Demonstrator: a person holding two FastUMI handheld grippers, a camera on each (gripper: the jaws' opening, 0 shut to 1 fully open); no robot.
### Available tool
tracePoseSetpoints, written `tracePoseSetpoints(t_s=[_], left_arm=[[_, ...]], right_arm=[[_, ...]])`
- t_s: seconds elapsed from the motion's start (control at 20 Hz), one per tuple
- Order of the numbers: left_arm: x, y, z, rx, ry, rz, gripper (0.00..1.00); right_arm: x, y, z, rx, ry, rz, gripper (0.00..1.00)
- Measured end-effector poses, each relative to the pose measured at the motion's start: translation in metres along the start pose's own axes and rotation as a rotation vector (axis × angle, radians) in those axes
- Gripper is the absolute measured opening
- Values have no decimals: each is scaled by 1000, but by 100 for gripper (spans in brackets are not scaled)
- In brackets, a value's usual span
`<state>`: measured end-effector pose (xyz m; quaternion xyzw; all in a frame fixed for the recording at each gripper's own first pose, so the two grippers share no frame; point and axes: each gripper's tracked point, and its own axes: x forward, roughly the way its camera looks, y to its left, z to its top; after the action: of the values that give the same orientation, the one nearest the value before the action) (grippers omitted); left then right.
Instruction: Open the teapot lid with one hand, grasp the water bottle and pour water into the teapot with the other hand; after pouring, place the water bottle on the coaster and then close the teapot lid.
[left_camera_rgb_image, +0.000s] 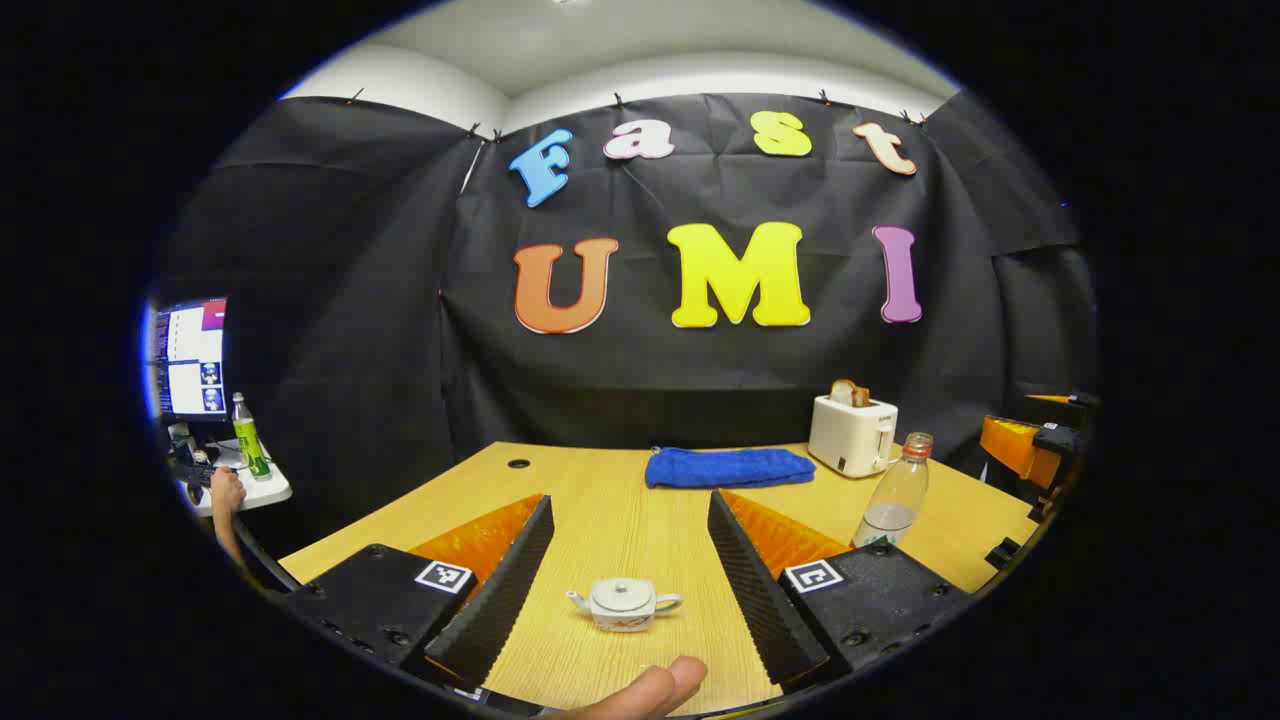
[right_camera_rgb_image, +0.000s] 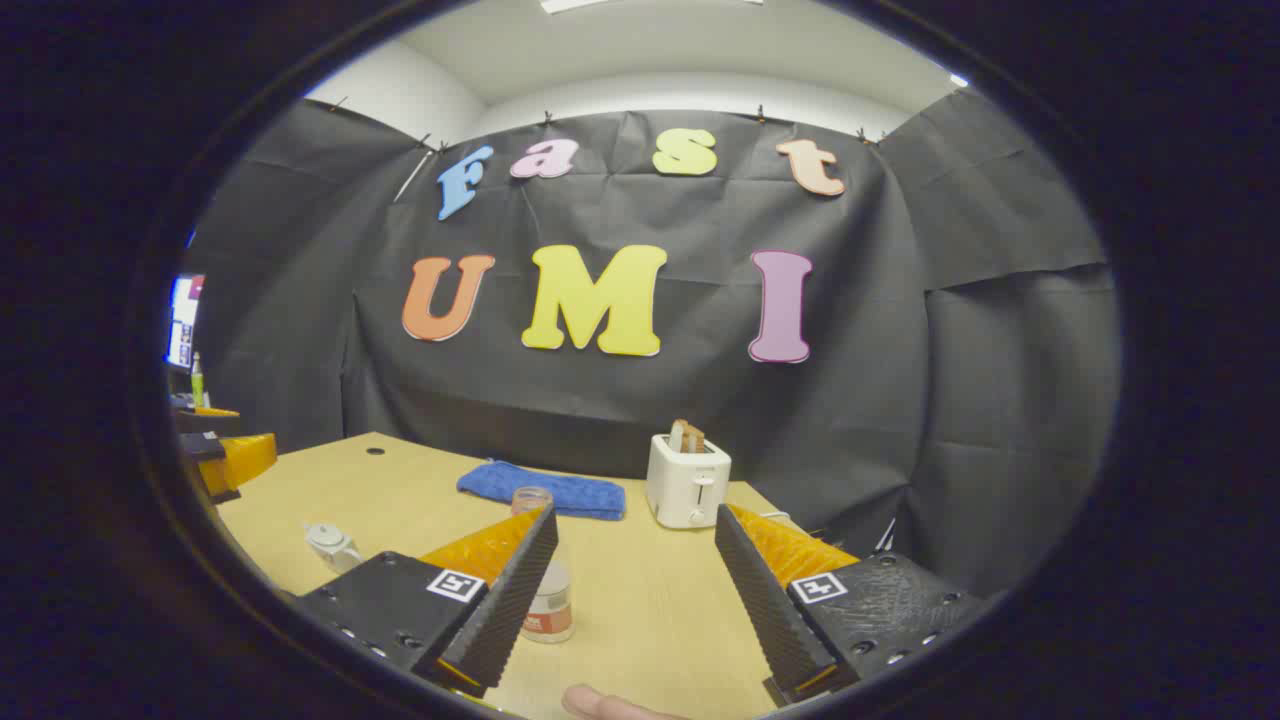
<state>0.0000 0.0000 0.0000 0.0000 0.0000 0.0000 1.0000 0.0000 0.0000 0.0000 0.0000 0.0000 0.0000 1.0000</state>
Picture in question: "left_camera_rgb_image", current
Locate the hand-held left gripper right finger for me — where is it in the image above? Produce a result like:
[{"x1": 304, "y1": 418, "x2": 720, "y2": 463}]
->
[{"x1": 707, "y1": 488, "x2": 973, "y2": 696}]

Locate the computer monitor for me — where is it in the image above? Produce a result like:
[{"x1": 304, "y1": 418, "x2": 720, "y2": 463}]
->
[{"x1": 150, "y1": 297, "x2": 229, "y2": 421}]

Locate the black backdrop cloth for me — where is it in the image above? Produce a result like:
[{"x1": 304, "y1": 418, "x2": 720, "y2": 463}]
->
[{"x1": 160, "y1": 90, "x2": 1101, "y2": 531}]

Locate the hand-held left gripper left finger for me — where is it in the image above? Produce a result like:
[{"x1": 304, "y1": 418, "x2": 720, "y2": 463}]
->
[{"x1": 283, "y1": 493, "x2": 556, "y2": 706}]

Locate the clear plastic water bottle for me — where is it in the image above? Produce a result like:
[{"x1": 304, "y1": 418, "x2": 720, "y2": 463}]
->
[{"x1": 852, "y1": 432, "x2": 935, "y2": 549}]

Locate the blue towel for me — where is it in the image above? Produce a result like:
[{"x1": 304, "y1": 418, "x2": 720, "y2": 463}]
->
[{"x1": 645, "y1": 447, "x2": 817, "y2": 490}]

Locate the white side table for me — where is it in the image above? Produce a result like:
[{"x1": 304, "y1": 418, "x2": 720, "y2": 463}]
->
[{"x1": 168, "y1": 440, "x2": 293, "y2": 517}]

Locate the white toaster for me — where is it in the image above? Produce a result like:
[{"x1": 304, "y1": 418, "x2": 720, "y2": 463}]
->
[{"x1": 808, "y1": 394, "x2": 899, "y2": 479}]

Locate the white floral teacup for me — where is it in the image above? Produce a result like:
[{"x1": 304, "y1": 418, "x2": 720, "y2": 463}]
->
[{"x1": 567, "y1": 578, "x2": 683, "y2": 633}]

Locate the green drink bottle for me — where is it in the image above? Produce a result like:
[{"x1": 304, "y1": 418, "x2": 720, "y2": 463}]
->
[{"x1": 231, "y1": 392, "x2": 272, "y2": 479}]

